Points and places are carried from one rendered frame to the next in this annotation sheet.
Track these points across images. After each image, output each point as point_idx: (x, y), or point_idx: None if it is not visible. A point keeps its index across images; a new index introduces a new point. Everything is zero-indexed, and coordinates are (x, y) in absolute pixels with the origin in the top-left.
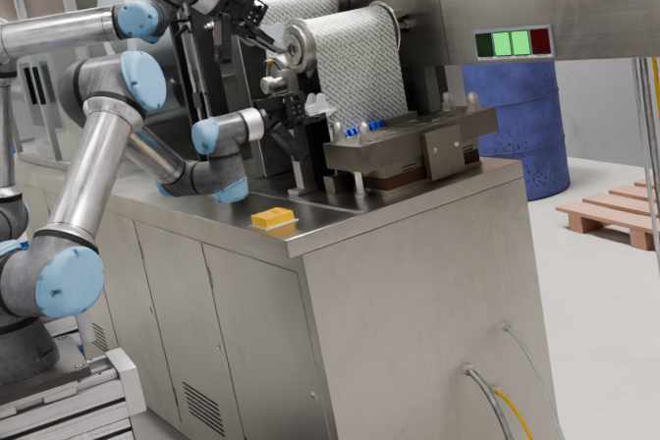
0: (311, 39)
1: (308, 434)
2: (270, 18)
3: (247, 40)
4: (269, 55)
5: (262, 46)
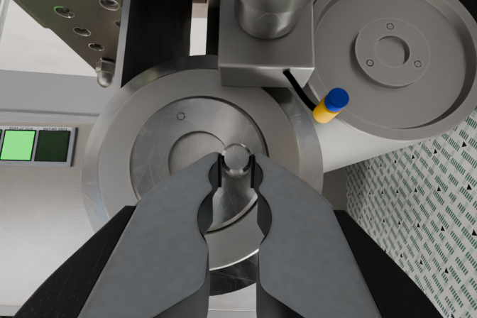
0: (90, 192)
1: None
2: (463, 294)
3: (420, 289)
4: (474, 152)
5: (287, 201)
